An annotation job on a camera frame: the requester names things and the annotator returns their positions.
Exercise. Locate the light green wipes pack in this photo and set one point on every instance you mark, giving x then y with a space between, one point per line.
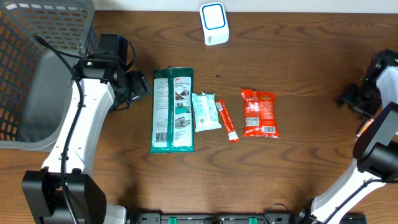
206 112

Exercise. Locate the green and white package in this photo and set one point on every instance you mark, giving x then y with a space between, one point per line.
172 113

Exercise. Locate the red and white snack packet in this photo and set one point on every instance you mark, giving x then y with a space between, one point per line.
228 123

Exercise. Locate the grey plastic mesh basket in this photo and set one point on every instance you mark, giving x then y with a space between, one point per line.
36 86

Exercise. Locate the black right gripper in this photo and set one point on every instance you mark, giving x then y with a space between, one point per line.
349 96

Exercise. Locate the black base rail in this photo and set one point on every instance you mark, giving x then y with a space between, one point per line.
272 218

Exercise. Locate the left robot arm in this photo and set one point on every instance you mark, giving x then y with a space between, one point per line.
64 191

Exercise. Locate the white barcode scanner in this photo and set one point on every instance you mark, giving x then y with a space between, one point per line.
214 23

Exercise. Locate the orange and white snack packet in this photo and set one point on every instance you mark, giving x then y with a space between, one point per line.
364 127

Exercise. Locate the red snack bag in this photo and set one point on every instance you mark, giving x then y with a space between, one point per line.
259 114

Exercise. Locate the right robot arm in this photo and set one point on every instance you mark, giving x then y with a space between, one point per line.
374 161

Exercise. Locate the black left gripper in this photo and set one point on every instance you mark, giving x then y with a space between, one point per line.
141 86

